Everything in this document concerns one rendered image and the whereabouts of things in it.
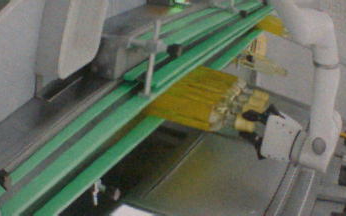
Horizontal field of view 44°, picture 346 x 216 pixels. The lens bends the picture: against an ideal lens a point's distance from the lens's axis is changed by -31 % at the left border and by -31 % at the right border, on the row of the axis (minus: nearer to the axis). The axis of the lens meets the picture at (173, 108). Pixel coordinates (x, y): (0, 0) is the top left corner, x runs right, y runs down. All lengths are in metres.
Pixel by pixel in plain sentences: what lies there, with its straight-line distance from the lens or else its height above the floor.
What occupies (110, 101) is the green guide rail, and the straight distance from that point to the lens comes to 1.14.
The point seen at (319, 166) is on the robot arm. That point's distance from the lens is 1.13.
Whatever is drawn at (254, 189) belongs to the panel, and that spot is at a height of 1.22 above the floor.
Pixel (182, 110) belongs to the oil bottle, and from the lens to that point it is 1.24.
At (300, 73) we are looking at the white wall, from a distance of 7.31.
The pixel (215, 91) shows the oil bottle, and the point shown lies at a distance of 1.29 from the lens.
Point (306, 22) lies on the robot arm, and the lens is 0.96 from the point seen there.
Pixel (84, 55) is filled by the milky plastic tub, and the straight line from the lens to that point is 1.15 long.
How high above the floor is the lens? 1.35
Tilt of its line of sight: 17 degrees down
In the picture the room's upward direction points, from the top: 106 degrees clockwise
